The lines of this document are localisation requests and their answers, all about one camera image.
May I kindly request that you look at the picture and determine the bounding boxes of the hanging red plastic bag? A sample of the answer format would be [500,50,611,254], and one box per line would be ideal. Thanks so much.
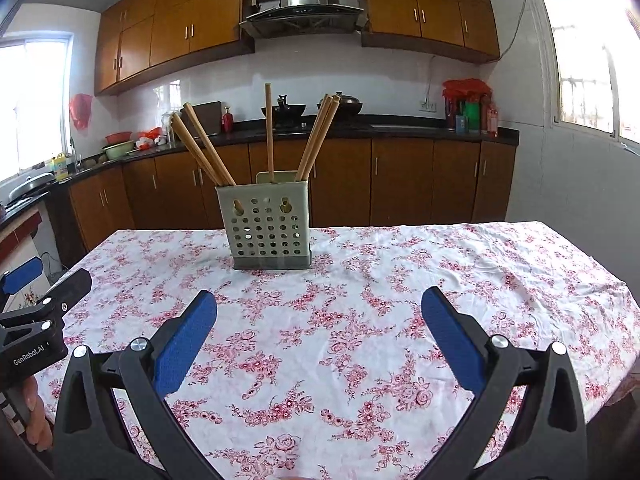
[69,92,93,131]

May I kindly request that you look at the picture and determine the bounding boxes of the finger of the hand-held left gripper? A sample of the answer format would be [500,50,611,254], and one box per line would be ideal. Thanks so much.
[0,256,46,301]
[0,268,93,346]

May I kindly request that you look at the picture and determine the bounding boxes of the green perforated chopstick holder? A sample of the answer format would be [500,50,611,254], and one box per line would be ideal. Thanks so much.
[215,171,312,272]

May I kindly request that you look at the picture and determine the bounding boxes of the black wok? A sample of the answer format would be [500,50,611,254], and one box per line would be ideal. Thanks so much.
[261,94,307,121]

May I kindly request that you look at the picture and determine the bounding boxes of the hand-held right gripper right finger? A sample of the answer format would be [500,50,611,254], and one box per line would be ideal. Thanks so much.
[415,286,588,480]

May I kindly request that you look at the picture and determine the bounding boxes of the brown lower kitchen cabinets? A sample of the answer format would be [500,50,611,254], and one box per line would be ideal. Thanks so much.
[47,135,517,268]

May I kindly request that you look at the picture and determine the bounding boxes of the red plastic bag on goods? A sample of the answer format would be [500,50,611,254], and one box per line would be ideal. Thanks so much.
[442,79,493,106]

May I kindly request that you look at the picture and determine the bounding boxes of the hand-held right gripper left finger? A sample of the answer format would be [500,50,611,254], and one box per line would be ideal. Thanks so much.
[50,290,223,480]

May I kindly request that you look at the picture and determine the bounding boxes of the red floral tablecloth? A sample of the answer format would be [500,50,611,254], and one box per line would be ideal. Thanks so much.
[35,220,628,480]

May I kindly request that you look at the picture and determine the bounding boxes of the red and white bags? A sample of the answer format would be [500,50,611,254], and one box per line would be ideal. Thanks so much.
[135,127,168,151]

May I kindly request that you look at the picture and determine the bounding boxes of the brown kitchen cabinets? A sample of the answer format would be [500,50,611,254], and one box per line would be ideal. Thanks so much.
[47,135,517,268]
[94,0,501,96]

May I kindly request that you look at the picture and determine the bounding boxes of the green basin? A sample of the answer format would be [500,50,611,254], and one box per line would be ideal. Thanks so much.
[102,142,136,161]

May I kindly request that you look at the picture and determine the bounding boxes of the brown upper kitchen cabinets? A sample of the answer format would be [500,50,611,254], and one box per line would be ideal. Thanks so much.
[94,0,501,96]

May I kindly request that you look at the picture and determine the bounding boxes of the window above sink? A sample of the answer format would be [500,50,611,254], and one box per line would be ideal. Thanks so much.
[0,35,73,181]

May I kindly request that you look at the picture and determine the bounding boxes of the grey pan with lid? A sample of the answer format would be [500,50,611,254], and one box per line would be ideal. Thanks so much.
[7,172,58,201]

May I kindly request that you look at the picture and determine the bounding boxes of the person's left hand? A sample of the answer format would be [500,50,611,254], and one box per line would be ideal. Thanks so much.
[22,375,55,453]

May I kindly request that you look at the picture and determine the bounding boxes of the dark cutting board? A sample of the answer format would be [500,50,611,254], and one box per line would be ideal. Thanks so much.
[192,101,222,136]

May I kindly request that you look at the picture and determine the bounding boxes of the black kitchen countertop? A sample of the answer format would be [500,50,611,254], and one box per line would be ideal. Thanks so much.
[0,115,521,221]

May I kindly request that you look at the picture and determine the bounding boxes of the glass jar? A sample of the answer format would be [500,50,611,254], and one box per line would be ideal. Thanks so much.
[162,110,181,143]

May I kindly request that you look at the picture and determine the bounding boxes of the dark pot with lid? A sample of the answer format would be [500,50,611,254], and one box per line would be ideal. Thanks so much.
[316,92,364,118]

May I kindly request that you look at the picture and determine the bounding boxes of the large bright window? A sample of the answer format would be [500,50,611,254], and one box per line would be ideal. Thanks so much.
[532,0,640,146]

